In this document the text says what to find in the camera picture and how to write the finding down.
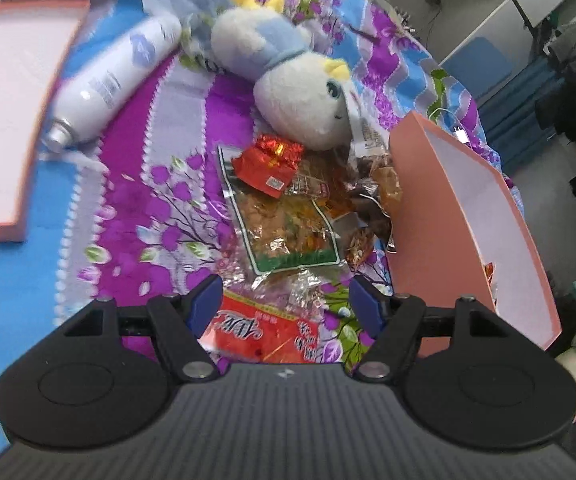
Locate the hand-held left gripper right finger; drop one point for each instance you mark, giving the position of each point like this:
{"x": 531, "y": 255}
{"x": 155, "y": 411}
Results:
{"x": 367, "y": 302}

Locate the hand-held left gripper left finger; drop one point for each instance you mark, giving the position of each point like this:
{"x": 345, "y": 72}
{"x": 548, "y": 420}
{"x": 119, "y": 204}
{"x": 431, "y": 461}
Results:
{"x": 207, "y": 302}

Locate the plain red snack packet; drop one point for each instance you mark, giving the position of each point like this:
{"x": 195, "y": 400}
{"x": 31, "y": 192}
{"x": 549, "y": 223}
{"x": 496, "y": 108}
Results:
{"x": 268, "y": 335}

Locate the pink cardboard box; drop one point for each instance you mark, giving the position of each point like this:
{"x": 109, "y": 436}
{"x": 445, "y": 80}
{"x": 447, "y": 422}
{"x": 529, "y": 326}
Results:
{"x": 432, "y": 240}

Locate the pile of snack packets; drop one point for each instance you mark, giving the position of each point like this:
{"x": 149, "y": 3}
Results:
{"x": 283, "y": 220}

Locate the purple floral blanket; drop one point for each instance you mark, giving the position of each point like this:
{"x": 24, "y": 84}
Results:
{"x": 133, "y": 200}

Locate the white blue plush toy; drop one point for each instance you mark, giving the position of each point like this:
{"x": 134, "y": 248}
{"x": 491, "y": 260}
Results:
{"x": 293, "y": 95}

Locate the blue curtain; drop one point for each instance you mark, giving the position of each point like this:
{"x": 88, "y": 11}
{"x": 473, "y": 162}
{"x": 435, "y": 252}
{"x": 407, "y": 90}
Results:
{"x": 517, "y": 110}

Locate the white spray bottle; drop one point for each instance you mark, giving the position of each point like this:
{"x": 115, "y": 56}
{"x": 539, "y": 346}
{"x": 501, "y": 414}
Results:
{"x": 113, "y": 75}

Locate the blue chair cushion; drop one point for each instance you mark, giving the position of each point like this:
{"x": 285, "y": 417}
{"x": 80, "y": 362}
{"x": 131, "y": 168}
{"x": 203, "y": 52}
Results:
{"x": 477, "y": 67}

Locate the pink box lid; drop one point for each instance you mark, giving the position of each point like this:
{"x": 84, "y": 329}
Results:
{"x": 8, "y": 110}

